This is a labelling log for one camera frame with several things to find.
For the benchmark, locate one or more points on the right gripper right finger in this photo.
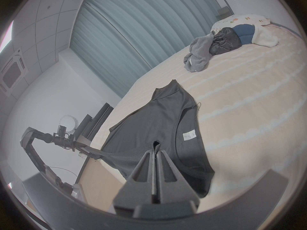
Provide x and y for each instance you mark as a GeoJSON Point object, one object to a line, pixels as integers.
{"type": "Point", "coordinates": [170, 183]}

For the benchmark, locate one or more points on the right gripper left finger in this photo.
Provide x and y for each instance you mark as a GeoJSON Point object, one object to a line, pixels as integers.
{"type": "Point", "coordinates": [141, 183]}

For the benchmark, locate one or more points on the black T-shirt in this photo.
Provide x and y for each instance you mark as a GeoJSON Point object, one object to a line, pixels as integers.
{"type": "Point", "coordinates": [156, 118]}

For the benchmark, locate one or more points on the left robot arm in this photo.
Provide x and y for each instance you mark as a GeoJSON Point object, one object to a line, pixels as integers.
{"type": "Point", "coordinates": [26, 138]}

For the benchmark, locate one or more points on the bed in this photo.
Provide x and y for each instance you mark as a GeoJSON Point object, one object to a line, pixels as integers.
{"type": "Point", "coordinates": [239, 104]}

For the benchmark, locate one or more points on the grey garment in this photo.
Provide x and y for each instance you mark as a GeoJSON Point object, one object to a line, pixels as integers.
{"type": "Point", "coordinates": [199, 51]}

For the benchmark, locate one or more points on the blue-green curtain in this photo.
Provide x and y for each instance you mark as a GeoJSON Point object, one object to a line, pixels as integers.
{"type": "Point", "coordinates": [100, 51]}
{"type": "Point", "coordinates": [156, 13]}

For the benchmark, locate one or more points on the shiny black garment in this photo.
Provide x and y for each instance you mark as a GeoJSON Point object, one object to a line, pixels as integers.
{"type": "Point", "coordinates": [226, 41]}

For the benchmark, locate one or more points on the blue and white garment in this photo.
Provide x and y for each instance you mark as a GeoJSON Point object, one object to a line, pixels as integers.
{"type": "Point", "coordinates": [244, 33]}

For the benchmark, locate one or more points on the white ceiling air conditioner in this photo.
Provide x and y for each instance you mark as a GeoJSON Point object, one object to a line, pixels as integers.
{"type": "Point", "coordinates": [13, 73]}

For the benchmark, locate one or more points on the white printed pillow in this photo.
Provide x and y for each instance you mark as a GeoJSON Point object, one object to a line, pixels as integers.
{"type": "Point", "coordinates": [239, 20]}

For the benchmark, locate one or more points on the grey bedside table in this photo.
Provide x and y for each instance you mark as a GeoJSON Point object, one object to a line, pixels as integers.
{"type": "Point", "coordinates": [224, 11]}

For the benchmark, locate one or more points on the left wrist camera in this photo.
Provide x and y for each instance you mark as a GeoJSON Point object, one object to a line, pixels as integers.
{"type": "Point", "coordinates": [61, 129]}

